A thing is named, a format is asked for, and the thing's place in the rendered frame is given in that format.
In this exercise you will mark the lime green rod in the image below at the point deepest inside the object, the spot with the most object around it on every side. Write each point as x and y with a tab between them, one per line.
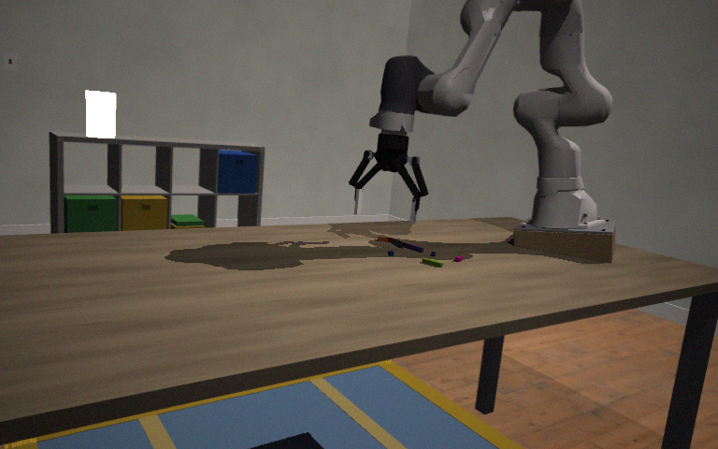
432	262

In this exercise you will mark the purple rod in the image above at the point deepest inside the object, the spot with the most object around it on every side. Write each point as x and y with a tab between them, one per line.
414	248

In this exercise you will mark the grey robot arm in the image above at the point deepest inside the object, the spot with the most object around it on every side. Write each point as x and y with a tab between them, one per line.
560	202

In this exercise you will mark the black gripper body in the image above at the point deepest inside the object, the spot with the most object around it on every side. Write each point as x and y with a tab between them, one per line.
392	146

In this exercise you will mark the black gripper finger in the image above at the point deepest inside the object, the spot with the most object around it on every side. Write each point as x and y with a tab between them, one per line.
415	163
368	155

